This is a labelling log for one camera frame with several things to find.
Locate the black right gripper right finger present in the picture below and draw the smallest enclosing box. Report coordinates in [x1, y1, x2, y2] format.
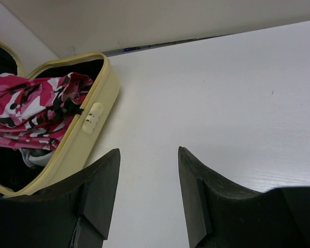
[178, 147, 310, 247]

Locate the pale yellow hard-shell suitcase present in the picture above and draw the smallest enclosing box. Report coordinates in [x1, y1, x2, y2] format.
[0, 42, 120, 197]

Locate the pink camouflage garment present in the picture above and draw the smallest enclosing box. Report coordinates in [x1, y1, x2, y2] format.
[0, 72, 93, 151]

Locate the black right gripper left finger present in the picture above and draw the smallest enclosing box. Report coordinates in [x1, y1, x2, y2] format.
[0, 149, 120, 247]

